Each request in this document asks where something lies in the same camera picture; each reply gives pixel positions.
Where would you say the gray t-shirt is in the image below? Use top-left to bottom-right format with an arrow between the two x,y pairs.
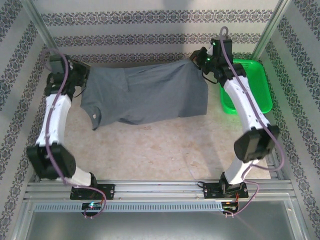
79,58 -> 210,131

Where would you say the green plastic basket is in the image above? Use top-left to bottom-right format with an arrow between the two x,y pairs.
218,58 -> 274,116

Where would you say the left controller board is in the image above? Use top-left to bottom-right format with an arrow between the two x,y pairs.
81,202 -> 104,214

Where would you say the controller board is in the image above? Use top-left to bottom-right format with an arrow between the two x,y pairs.
81,202 -> 104,214
222,200 -> 241,214

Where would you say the right controller board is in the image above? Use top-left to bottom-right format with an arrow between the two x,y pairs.
222,200 -> 241,214

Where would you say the metal sheet panel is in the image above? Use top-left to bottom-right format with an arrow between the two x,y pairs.
17,199 -> 309,240

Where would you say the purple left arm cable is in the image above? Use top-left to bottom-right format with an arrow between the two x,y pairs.
41,48 -> 107,220

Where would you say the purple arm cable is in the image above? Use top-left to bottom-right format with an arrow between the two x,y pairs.
219,26 -> 286,217
41,48 -> 107,220

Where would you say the aluminium frame post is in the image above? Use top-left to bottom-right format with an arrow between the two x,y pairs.
25,0 -> 58,52
253,0 -> 289,62

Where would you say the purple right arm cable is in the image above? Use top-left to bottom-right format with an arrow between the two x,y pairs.
219,26 -> 286,217

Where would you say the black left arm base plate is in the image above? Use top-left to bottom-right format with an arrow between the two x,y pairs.
69,183 -> 116,201

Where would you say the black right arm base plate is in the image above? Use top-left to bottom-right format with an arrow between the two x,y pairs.
202,180 -> 249,200

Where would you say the aluminium mounting rail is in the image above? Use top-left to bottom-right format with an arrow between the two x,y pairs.
24,178 -> 293,201

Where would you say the slotted gray cable duct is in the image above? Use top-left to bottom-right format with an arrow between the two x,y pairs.
33,201 -> 224,212

